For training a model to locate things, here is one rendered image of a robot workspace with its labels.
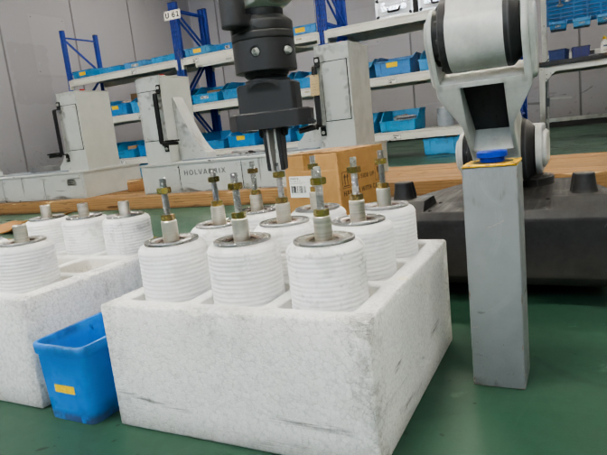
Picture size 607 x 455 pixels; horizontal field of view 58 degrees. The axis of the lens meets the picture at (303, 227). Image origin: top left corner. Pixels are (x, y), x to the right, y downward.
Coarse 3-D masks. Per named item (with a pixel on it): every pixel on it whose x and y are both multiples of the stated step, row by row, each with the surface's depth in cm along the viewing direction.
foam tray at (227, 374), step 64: (128, 320) 73; (192, 320) 68; (256, 320) 64; (320, 320) 60; (384, 320) 62; (448, 320) 92; (128, 384) 76; (192, 384) 71; (256, 384) 66; (320, 384) 62; (384, 384) 62; (256, 448) 68; (320, 448) 64; (384, 448) 62
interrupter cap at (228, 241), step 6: (252, 234) 74; (258, 234) 74; (264, 234) 73; (216, 240) 72; (222, 240) 72; (228, 240) 72; (252, 240) 70; (258, 240) 69; (264, 240) 70; (222, 246) 69; (228, 246) 69; (234, 246) 68
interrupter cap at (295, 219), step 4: (292, 216) 86; (296, 216) 85; (300, 216) 85; (304, 216) 84; (264, 220) 84; (268, 220) 84; (272, 220) 84; (276, 220) 84; (292, 220) 83; (296, 220) 82; (300, 220) 81; (304, 220) 80; (308, 220) 81; (260, 224) 81; (264, 224) 80; (268, 224) 81; (272, 224) 80; (276, 224) 80; (280, 224) 79; (284, 224) 79; (288, 224) 79; (292, 224) 79; (296, 224) 79
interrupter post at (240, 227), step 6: (234, 222) 71; (240, 222) 70; (246, 222) 71; (234, 228) 71; (240, 228) 71; (246, 228) 71; (234, 234) 71; (240, 234) 71; (246, 234) 71; (234, 240) 71; (240, 240) 71; (246, 240) 71
